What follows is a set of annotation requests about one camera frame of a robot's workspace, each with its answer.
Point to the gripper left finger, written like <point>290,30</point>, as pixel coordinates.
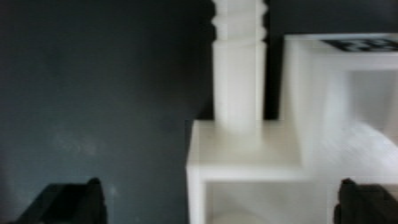
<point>68,204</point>

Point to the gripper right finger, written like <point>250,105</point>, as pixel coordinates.
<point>367,204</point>

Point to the white chair back frame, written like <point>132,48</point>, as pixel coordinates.
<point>267,165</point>

